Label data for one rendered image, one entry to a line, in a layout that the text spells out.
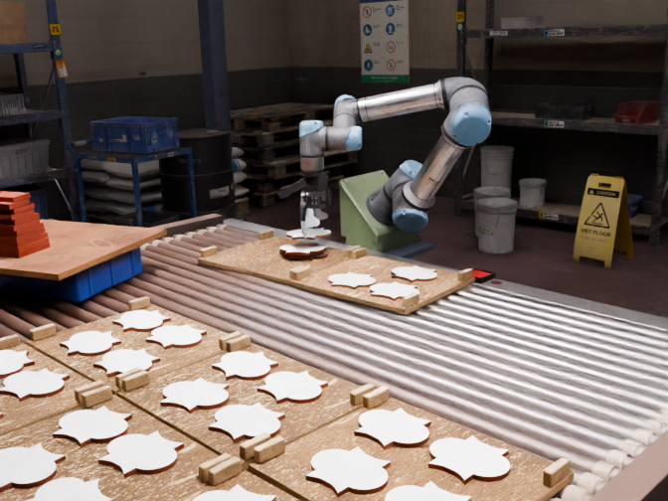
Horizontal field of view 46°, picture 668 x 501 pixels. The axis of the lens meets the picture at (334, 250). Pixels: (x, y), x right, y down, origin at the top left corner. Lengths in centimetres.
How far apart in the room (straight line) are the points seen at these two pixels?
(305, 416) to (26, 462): 49
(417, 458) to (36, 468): 64
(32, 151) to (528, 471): 551
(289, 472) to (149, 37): 668
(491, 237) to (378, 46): 292
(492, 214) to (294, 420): 451
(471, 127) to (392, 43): 571
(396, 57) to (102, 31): 277
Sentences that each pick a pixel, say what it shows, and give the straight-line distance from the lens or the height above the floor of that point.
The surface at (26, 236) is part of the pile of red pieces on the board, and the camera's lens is 240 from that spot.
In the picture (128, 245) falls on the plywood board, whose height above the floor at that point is 104.
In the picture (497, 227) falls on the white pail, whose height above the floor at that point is 21.
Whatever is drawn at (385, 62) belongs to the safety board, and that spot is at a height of 131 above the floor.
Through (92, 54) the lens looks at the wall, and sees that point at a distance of 745.
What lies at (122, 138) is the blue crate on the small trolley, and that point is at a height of 96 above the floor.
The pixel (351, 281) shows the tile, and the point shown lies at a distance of 225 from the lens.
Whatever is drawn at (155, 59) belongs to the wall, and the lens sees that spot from 782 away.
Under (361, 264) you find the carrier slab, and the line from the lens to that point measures 243.
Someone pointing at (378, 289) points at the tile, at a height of 94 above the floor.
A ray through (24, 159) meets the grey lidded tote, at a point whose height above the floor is 75.
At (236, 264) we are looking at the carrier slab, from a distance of 249.
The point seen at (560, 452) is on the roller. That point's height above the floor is 92.
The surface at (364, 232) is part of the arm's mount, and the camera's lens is 279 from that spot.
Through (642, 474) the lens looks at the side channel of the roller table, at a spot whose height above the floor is 95.
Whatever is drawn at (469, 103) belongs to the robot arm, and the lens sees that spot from 237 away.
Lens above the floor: 164
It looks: 16 degrees down
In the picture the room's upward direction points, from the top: 2 degrees counter-clockwise
